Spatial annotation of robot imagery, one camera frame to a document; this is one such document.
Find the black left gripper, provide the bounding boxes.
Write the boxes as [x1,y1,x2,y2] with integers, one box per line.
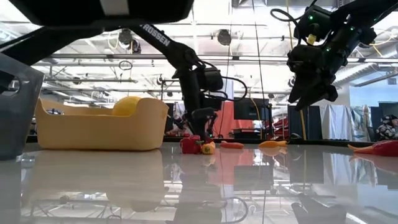
[183,67,224,141]

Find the long ceiling light bar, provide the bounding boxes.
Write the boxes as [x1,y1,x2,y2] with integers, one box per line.
[46,54,398,62]

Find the thin black cable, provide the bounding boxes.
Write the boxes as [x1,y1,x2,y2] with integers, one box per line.
[251,0,266,100]

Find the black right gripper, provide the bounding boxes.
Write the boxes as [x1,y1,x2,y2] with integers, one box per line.
[287,29,361,111]

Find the white and orange column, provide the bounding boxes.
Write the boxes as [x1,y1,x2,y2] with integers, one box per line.
[214,77,234,138]

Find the grey plastic basket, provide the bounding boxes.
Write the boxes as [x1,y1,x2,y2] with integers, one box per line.
[0,52,45,161]

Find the yellow lemon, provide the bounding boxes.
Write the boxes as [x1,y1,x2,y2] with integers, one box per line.
[111,96,142,116]

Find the yellow plastic basket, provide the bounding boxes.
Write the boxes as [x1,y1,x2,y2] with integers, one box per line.
[34,96,170,152]

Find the black ceiling cable reel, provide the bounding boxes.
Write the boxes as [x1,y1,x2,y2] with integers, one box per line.
[118,27,141,54]
[216,29,233,47]

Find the black partition panel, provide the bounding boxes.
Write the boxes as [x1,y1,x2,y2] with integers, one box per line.
[287,105,323,141]

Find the yellow-orange mini pepper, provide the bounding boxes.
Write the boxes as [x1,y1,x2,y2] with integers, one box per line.
[201,141,216,156]

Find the black monitor screen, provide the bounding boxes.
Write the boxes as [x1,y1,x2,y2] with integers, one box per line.
[233,96,270,121]

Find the person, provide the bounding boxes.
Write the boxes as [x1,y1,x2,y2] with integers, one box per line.
[376,114,398,141]

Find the white hanging cloth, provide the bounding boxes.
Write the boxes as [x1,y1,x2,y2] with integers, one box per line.
[320,104,352,140]

